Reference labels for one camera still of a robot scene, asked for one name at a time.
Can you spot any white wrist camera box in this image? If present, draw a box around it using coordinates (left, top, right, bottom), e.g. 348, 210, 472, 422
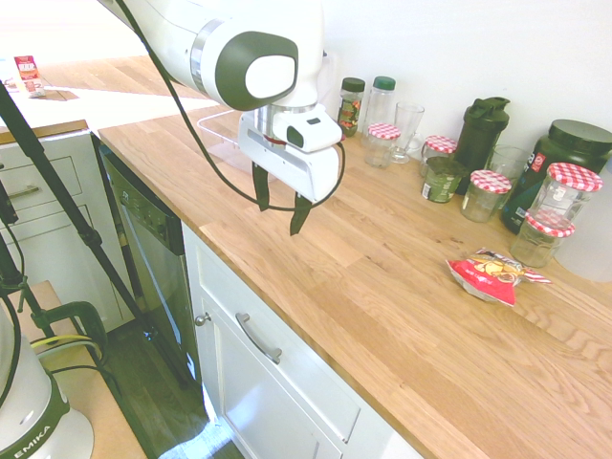
285, 114, 344, 154

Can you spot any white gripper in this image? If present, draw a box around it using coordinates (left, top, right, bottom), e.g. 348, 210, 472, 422
237, 111, 344, 237

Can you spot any large black protein tub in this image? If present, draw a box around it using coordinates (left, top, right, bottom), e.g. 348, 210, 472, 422
499, 119, 612, 236

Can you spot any black camera tripod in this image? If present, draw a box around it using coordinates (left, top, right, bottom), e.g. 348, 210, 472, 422
0, 81, 192, 389

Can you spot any stainless black dishwasher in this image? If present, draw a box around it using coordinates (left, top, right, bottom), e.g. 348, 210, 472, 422
98, 142, 212, 459

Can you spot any large jar red checkered lid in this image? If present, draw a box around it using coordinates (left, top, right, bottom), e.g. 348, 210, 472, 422
530, 162, 604, 231

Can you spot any tall glass mug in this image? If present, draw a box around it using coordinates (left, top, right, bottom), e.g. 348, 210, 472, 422
391, 101, 426, 165

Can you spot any green clamp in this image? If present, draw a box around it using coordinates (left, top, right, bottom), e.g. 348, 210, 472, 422
30, 299, 109, 365

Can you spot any faceted jar red checkered lid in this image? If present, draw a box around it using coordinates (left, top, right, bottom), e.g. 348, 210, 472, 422
509, 211, 577, 269

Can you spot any spice jar dark lid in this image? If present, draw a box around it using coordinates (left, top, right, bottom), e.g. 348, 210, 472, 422
337, 76, 367, 139

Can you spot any white drawer cabinet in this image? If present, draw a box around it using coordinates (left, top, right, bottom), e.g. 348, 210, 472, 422
0, 128, 140, 336

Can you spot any glass jar red checkered lid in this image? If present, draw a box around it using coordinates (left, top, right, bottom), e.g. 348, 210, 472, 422
363, 122, 402, 169
460, 169, 514, 224
420, 135, 459, 179

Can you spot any black shaker bottle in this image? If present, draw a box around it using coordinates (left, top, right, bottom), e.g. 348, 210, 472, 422
453, 96, 512, 196

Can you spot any clear bottle green lid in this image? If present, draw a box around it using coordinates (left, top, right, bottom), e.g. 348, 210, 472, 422
361, 76, 397, 144

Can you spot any silver drawer handle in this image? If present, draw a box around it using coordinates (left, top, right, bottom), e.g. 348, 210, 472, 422
234, 313, 283, 365

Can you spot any yellow cable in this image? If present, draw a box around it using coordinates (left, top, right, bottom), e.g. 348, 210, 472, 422
30, 333, 104, 361

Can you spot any red chip bag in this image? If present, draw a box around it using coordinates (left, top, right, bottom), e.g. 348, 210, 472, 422
445, 247, 553, 307

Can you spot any clear glass tumbler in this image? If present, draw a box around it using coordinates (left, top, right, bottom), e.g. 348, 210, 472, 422
487, 144, 531, 211

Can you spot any clear plastic container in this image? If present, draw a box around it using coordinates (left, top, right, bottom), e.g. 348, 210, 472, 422
196, 108, 288, 186

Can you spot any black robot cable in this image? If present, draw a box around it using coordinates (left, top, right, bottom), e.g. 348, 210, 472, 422
116, 0, 346, 212

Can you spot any red and white carton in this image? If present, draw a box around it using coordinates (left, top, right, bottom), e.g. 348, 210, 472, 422
12, 55, 48, 99

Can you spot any white base cabinet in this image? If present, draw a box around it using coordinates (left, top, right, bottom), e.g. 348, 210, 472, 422
181, 221, 425, 459

